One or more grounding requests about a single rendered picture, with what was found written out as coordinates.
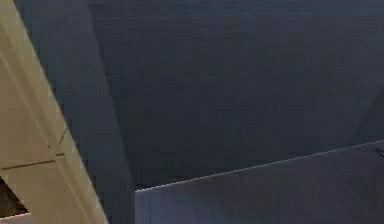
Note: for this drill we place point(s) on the beige cupboard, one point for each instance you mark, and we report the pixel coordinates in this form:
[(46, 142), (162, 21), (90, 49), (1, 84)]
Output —
[(30, 140)]

